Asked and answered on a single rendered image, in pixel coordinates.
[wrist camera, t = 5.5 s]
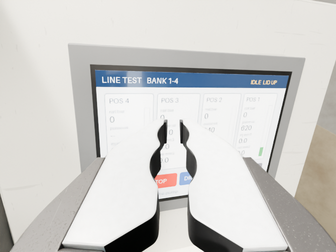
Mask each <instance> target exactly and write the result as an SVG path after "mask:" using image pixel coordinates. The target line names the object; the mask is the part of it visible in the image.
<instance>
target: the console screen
mask: <svg viewBox="0 0 336 252"><path fill-rule="evenodd" d="M67 46H68V55H69V65H70V74H71V84H72V93H73V103H74V113H75V122H76V132H77V141H78V151H79V160H80V170H81V173H82V172H83V171H84V170H85V169H86V168H87V167H88V166H89V165H90V164H91V163H92V162H93V161H94V160H95V159H96V158H97V157H98V158H104V157H105V156H106V155H107V154H108V153H109V152H110V151H111V150H112V149H113V148H114V147H115V146H116V145H118V144H119V143H120V142H122V141H123V140H124V139H126V138H127V137H129V136H130V135H132V134H134V133H135V132H137V131H139V130H140V129H142V128H144V127H145V126H147V125H149V124H150V123H152V122H154V121H155V120H157V119H166V120H167V124H168V126H167V143H166V144H164V146H163V148H162V149H161V151H160V155H161V170H160V171H159V173H158V174H157V176H156V177H155V181H156V183H157V186H158V197H159V211H160V212H163V211H169V210H175V209H181V208H187V207H188V188H189V184H190V182H191V180H192V177H191V176H190V174H189V173H188V171H187V169H186V149H185V147H184V146H183V144H181V143H180V120H181V119H184V118H187V119H190V120H192V121H194V122H195V123H197V124H199V125H200V126H202V127H204V128H206V129H207V130H209V131H211V132H212V133H214V134H216V135H217V136H219V137H221V138H222V139H224V140H225V141H227V142H228V143H229V144H231V145H232V146H233V147H234V148H235V149H236V150H238V151H239V152H240V153H241V154H242V155H243V156H244V157H251V158H252V159H253V160H254V161H255V162H257V163H258V164H259V165H260V166H261V167H262V168H263V169H264V170H265V171H266V172H267V173H268V174H269V175H270V176H272V177H273V178H274V179H275V177H276V174H277V170H278V166H279V162H280V158H281V154H282V150H283V146H284V142H285V138H286V134H287V131H288V127H289V123H290V119H291V115H292V111H293V107H294V103H295V99H296V95H297V91H298V88H299V84H300V80H301V76H302V72H303V68H304V64H305V60H306V58H305V57H293V56H277V55H261V54H245V53H229V52H213V51H197V50H181V49H165V48H149V47H133V46H117V45H101V44H85V43H68V45H67Z"/></svg>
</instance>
